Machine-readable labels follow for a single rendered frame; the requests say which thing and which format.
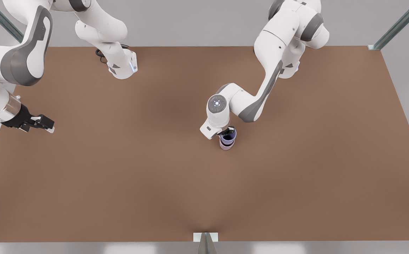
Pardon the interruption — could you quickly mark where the purple cup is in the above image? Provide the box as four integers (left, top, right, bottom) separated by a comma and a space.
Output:
220, 128, 237, 146

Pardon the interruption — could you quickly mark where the black cable loop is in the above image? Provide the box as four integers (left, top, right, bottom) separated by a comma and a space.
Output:
95, 44, 130, 64

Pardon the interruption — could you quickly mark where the silver frame post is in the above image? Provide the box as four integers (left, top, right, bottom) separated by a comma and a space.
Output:
367, 0, 409, 51
0, 0, 24, 43
193, 232, 219, 254

